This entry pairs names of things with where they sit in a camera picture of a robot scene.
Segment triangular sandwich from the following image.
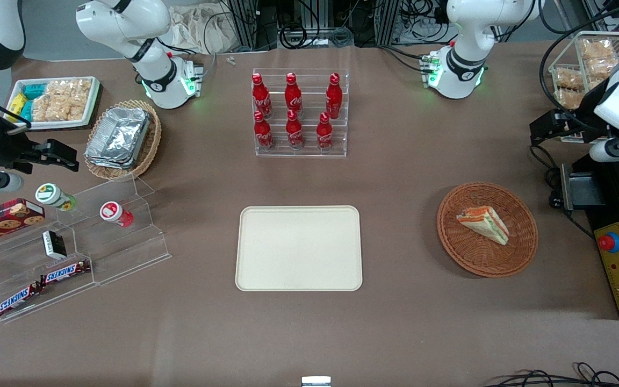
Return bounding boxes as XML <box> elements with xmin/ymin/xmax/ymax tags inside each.
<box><xmin>456</xmin><ymin>206</ymin><xmax>510</xmax><ymax>246</ymax></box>

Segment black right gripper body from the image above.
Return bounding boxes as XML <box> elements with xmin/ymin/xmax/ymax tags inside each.
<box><xmin>0</xmin><ymin>129</ymin><xmax>52</xmax><ymax>174</ymax></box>

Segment white rectangular snack tray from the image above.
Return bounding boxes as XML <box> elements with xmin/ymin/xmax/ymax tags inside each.
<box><xmin>6</xmin><ymin>76</ymin><xmax>100</xmax><ymax>131</ymax></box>

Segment small bagged cracker snack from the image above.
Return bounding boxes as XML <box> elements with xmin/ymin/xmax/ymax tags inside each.
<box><xmin>554</xmin><ymin>89</ymin><xmax>584</xmax><ymax>110</ymax></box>
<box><xmin>554</xmin><ymin>67</ymin><xmax>584</xmax><ymax>90</ymax></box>

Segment red cola bottle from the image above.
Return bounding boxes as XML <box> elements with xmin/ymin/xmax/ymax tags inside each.
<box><xmin>253</xmin><ymin>111</ymin><xmax>275</xmax><ymax>151</ymax></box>
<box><xmin>326</xmin><ymin>73</ymin><xmax>343</xmax><ymax>119</ymax></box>
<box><xmin>252</xmin><ymin>74</ymin><xmax>273</xmax><ymax>119</ymax></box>
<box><xmin>286</xmin><ymin>110</ymin><xmax>305</xmax><ymax>150</ymax></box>
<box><xmin>285</xmin><ymin>73</ymin><xmax>303</xmax><ymax>116</ymax></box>
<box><xmin>316</xmin><ymin>112</ymin><xmax>334</xmax><ymax>152</ymax></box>

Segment large bagged cracker snack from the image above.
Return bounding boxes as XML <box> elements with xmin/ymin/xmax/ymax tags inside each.
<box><xmin>581</xmin><ymin>40</ymin><xmax>617</xmax><ymax>82</ymax></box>

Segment beige cloth bag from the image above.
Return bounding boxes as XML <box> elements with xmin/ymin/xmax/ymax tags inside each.
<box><xmin>165</xmin><ymin>4</ymin><xmax>236</xmax><ymax>55</ymax></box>

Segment beige rectangular tray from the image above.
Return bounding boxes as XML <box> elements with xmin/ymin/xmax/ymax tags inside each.
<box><xmin>235</xmin><ymin>206</ymin><xmax>363</xmax><ymax>292</ymax></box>

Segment black right base cable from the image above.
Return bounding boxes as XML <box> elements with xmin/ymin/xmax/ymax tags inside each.
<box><xmin>156</xmin><ymin>37</ymin><xmax>220</xmax><ymax>84</ymax></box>

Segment black floor cables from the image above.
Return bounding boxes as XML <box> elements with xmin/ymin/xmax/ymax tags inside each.
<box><xmin>483</xmin><ymin>362</ymin><xmax>619</xmax><ymax>387</ymax></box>

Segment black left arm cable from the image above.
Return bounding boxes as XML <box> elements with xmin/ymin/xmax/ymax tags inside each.
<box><xmin>538</xmin><ymin>0</ymin><xmax>619</xmax><ymax>135</ymax></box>

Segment clear acrylic bottle rack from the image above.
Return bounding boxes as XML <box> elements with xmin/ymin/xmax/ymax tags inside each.
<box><xmin>252</xmin><ymin>68</ymin><xmax>350</xmax><ymax>158</ymax></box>

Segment small black box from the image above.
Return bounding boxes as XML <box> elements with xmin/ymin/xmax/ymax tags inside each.
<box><xmin>42</xmin><ymin>231</ymin><xmax>67</xmax><ymax>260</ymax></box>

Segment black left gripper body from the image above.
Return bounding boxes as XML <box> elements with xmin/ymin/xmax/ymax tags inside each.
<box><xmin>559</xmin><ymin>110</ymin><xmax>611</xmax><ymax>146</ymax></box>

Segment stacked aluminium foil containers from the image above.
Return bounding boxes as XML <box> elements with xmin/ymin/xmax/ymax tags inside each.
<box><xmin>85</xmin><ymin>106</ymin><xmax>152</xmax><ymax>170</ymax></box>

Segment red lidded drink cup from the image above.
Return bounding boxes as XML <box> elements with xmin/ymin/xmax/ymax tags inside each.
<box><xmin>100</xmin><ymin>202</ymin><xmax>134</xmax><ymax>228</ymax></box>

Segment clear acrylic stepped display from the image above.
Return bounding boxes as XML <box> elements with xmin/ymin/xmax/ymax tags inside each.
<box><xmin>0</xmin><ymin>175</ymin><xmax>172</xmax><ymax>324</ymax></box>

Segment clear bags of rice crackers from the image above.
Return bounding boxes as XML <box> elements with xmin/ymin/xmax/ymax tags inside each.
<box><xmin>32</xmin><ymin>79</ymin><xmax>93</xmax><ymax>122</ymax></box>

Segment coiled black cable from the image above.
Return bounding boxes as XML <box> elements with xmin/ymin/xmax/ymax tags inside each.
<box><xmin>279</xmin><ymin>24</ymin><xmax>322</xmax><ymax>50</ymax></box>

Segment round brown wicker basket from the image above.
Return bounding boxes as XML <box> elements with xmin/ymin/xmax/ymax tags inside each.
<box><xmin>437</xmin><ymin>183</ymin><xmax>538</xmax><ymax>278</ymax></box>

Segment red cookie box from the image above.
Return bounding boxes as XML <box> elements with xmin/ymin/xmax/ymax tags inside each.
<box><xmin>0</xmin><ymin>198</ymin><xmax>46</xmax><ymax>249</ymax></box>

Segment green lidded drink cup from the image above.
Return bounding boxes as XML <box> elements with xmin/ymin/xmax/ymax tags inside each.
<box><xmin>35</xmin><ymin>183</ymin><xmax>77</xmax><ymax>212</ymax></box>

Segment black cable on table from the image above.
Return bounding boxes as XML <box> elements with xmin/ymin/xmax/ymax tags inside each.
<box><xmin>529</xmin><ymin>144</ymin><xmax>595</xmax><ymax>238</ymax></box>

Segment black left base cables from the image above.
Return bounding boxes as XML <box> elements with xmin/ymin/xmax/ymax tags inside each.
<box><xmin>378</xmin><ymin>44</ymin><xmax>433</xmax><ymax>74</ymax></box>

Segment snickers bar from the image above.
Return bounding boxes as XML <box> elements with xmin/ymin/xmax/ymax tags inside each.
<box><xmin>40</xmin><ymin>260</ymin><xmax>91</xmax><ymax>285</ymax></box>
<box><xmin>0</xmin><ymin>283</ymin><xmax>44</xmax><ymax>318</ymax></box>

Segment oval light wicker basket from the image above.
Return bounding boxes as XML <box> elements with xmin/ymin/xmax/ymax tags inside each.
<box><xmin>84</xmin><ymin>99</ymin><xmax>162</xmax><ymax>181</ymax></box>

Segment yellow snack packet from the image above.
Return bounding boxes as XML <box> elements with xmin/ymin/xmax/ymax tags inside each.
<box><xmin>8</xmin><ymin>92</ymin><xmax>28</xmax><ymax>117</ymax></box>

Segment aluminium frame post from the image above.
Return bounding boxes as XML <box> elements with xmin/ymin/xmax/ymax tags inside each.
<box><xmin>228</xmin><ymin>0</ymin><xmax>260</xmax><ymax>52</ymax></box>
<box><xmin>376</xmin><ymin>0</ymin><xmax>401</xmax><ymax>47</ymax></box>

